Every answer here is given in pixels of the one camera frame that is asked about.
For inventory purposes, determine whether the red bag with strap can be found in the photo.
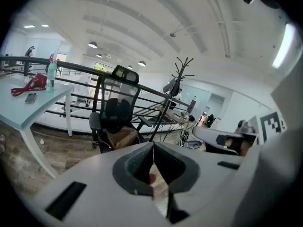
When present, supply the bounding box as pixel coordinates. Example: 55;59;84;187
10;72;47;97

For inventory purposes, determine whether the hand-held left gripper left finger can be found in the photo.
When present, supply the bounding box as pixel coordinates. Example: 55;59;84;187
25;142;170;227

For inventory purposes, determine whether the light blue table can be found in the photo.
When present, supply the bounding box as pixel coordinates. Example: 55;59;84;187
0;76;75;179

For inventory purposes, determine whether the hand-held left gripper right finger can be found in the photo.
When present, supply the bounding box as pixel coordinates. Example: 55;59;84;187
154;140;246;227

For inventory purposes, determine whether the black coat rack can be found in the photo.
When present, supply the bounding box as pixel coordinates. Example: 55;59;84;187
149;57;195;143

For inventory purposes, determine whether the person's right hand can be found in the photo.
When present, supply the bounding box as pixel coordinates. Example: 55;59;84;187
224;138;253;156

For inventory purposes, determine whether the green water bottle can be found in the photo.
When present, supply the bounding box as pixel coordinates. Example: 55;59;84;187
46;53;58;94

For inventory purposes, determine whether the bundle of cables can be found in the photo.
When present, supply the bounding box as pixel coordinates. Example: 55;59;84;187
178;129;190;148

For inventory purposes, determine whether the black mesh office chair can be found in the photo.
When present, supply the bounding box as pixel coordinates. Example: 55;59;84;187
89;64;153;154

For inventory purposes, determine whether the gray garment on rack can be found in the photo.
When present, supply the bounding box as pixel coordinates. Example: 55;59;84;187
162;77;180;96

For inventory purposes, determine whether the black smartphone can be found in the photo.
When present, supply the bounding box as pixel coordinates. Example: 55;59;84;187
24;93;38;104

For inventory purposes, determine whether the long bright light strip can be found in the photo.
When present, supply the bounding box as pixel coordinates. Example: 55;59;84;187
272;22;296;70

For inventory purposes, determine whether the gray round floor device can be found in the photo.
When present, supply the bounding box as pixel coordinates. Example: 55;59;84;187
187;140;205;150

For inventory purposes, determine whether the black metal railing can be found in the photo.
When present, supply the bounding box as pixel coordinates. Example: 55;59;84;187
0;55;197;137

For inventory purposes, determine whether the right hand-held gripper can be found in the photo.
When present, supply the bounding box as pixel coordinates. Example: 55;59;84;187
192;65;303;157

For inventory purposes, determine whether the brown wooden side desk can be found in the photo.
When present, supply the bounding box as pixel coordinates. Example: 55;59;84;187
156;104;197;148

